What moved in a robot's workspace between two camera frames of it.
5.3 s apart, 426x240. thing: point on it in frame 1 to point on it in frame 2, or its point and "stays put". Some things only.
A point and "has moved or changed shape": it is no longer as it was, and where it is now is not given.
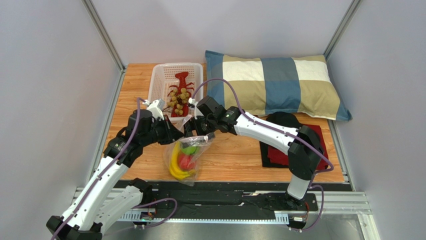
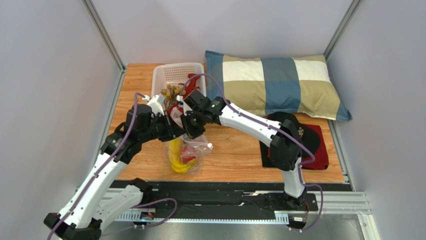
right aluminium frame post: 342,29 stays put
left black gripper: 172,133 stays put
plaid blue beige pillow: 301,84 stays put
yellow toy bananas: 174,168 to 177,163
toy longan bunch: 178,99 has moved or changed shape
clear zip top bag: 182,155 has moved or changed shape
